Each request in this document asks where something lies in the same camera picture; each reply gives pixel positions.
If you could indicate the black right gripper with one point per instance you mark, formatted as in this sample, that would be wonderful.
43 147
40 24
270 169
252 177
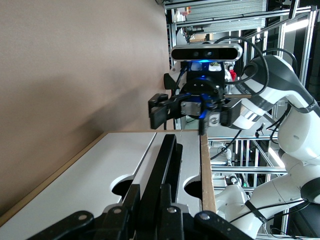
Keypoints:
202 87

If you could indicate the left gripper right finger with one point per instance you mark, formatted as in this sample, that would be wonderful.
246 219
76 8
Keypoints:
172 225

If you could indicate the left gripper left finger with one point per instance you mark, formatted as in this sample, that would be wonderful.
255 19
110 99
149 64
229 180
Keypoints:
117 225

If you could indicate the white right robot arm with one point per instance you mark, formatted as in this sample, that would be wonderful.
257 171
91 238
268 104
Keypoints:
282 75

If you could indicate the wooden drawer cabinet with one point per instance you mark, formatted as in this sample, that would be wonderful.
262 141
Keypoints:
207 175

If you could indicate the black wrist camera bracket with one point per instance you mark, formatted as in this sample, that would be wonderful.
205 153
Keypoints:
217 72

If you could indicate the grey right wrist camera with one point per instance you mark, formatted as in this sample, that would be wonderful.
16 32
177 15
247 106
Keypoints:
225 52

